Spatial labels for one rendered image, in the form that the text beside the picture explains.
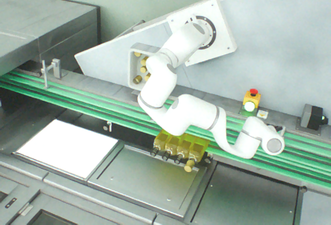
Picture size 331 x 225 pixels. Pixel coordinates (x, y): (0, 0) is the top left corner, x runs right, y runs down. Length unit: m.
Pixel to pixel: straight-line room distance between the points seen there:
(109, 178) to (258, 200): 0.69
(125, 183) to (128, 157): 0.18
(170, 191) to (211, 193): 0.20
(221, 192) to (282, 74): 0.61
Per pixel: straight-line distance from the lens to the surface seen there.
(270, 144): 1.25
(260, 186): 1.85
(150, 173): 1.76
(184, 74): 1.85
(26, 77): 2.23
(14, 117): 2.24
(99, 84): 2.06
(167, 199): 1.65
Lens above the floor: 2.32
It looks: 53 degrees down
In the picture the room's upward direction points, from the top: 142 degrees counter-clockwise
